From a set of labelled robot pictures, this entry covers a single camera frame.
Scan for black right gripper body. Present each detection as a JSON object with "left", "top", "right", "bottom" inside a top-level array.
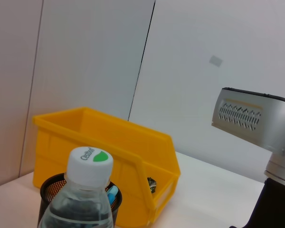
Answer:
[{"left": 229, "top": 177, "right": 285, "bottom": 228}]

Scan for green plastic wrapper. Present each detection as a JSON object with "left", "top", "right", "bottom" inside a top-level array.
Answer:
[{"left": 147, "top": 177, "right": 158, "bottom": 194}]

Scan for blue plastic scissors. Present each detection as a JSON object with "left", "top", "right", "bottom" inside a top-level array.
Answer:
[{"left": 106, "top": 185, "right": 119, "bottom": 205}]

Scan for clear green-label water bottle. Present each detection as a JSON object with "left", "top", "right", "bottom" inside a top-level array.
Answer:
[{"left": 37, "top": 146, "right": 115, "bottom": 228}]

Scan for black mesh pen holder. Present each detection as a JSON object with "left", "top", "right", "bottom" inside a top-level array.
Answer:
[{"left": 38, "top": 172, "right": 123, "bottom": 228}]

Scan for yellow plastic bin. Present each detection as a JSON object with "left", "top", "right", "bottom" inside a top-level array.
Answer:
[{"left": 32, "top": 106, "right": 181, "bottom": 227}]

